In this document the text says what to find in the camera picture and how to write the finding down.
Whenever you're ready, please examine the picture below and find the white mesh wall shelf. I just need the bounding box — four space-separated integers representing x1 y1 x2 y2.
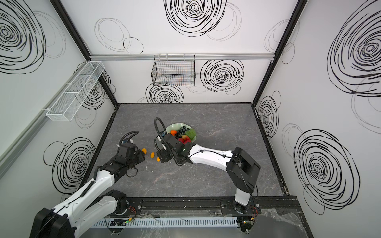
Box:
46 61 105 122

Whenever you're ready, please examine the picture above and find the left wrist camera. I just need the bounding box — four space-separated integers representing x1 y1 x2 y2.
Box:
122 139 134 144

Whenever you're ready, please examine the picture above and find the black wire wall basket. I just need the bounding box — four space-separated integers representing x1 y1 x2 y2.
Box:
151 54 196 86

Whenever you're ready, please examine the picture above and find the white slotted cable duct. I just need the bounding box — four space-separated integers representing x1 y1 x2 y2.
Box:
92 217 239 229

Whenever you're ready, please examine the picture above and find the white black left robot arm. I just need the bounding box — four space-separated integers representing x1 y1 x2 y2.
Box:
30 141 146 238

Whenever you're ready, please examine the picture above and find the dark fake grape bunch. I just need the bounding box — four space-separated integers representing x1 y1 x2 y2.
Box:
175 126 196 140

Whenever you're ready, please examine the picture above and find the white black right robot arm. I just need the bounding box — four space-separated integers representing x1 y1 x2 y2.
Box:
154 133 261 213

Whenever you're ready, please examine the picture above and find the green wavy fruit bowl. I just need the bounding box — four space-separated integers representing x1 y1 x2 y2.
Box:
166 123 196 142

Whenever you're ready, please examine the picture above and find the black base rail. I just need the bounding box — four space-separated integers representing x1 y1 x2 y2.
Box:
106 196 300 217

